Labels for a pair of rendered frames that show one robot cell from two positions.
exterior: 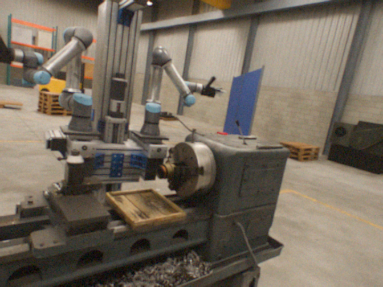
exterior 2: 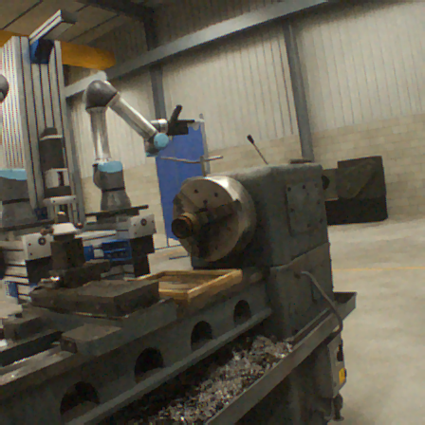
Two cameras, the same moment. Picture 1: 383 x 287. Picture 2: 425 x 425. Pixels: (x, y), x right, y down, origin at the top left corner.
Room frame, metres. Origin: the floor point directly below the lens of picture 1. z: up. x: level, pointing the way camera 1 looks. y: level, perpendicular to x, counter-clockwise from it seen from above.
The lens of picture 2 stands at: (-0.08, 0.42, 1.18)
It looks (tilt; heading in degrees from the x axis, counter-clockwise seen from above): 3 degrees down; 345
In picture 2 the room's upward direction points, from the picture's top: 8 degrees counter-clockwise
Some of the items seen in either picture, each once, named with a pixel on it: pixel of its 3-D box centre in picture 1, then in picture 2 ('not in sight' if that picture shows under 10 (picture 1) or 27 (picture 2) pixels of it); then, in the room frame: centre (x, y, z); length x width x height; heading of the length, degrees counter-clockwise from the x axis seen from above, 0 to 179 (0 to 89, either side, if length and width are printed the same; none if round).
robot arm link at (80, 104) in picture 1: (81, 104); (11, 183); (1.78, 0.73, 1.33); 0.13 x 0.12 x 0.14; 53
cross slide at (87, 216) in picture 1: (74, 201); (85, 293); (1.17, 0.48, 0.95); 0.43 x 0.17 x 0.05; 39
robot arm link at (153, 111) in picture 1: (153, 112); (111, 175); (2.05, 0.31, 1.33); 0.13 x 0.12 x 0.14; 11
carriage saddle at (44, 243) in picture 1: (62, 215); (78, 317); (1.12, 0.50, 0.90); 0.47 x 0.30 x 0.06; 39
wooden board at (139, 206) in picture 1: (144, 205); (175, 285); (1.38, 0.19, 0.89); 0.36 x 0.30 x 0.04; 39
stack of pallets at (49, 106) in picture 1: (60, 104); not in sight; (9.90, 4.84, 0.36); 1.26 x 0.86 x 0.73; 142
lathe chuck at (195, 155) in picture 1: (187, 168); (211, 218); (1.54, -0.01, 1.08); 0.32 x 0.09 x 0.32; 39
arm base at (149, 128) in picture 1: (150, 127); (114, 198); (2.04, 0.31, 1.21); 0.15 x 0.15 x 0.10
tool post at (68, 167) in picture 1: (74, 172); (68, 250); (1.21, 0.51, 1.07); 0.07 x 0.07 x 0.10; 39
